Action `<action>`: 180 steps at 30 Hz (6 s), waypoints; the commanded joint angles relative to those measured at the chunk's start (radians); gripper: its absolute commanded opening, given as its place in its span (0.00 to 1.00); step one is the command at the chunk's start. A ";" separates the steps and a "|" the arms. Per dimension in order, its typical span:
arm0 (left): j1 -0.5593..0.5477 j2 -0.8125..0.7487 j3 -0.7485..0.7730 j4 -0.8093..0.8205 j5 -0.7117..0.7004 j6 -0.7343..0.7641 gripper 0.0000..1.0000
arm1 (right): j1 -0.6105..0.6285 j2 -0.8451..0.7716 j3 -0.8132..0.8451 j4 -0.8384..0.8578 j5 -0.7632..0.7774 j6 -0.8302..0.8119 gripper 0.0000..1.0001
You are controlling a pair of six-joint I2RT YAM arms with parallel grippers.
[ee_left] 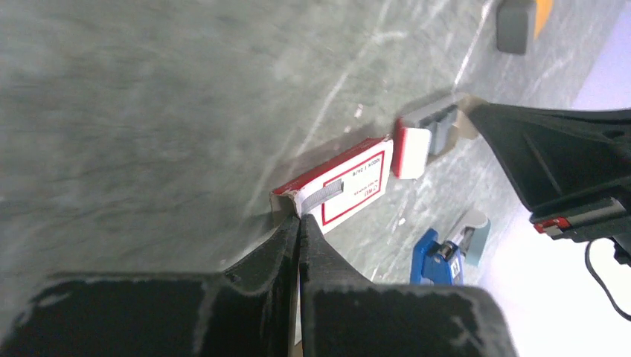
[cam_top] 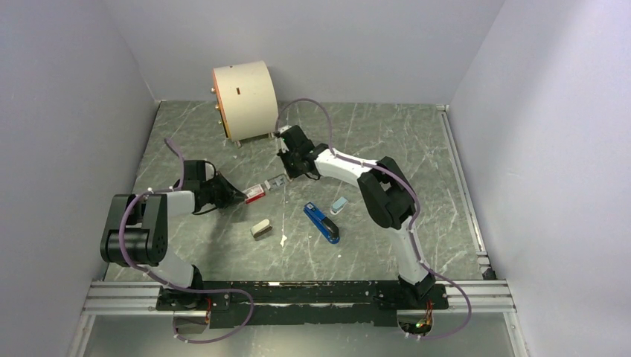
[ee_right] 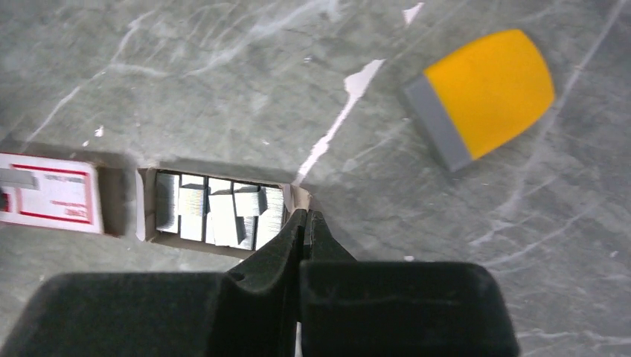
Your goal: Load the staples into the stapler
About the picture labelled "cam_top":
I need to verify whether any beige brown small box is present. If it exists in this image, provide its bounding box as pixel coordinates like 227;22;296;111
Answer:
250;219;272;240

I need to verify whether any aluminium front rail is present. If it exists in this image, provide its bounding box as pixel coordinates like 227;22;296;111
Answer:
82;280;516;317

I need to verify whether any aluminium right side rail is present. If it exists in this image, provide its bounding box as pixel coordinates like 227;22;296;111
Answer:
436;104;497;280

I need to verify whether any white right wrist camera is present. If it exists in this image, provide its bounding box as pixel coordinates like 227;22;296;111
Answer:
275;125;291;138

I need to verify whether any red white staple box sleeve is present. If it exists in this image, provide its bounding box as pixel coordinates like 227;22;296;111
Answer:
243;184;266;204

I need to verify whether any light blue small box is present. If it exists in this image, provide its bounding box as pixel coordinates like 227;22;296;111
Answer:
330;196;348;215

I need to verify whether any aluminium rail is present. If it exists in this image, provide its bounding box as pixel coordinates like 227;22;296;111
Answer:
436;104;497;280
82;280;516;317

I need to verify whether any beige cylindrical drum device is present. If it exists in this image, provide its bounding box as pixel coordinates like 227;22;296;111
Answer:
211;61;278;146

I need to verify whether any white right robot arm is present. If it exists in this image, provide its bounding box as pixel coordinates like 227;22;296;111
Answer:
274;125;435;308

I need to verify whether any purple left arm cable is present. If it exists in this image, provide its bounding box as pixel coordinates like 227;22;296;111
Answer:
118;138;255;345

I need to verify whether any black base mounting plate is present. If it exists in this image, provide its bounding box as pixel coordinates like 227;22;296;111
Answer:
155;280;449;329

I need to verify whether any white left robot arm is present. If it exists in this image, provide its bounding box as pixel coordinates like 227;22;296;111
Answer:
100;160;246;309

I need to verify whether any blue black stapler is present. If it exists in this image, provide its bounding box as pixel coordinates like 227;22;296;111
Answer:
303;202;340;244

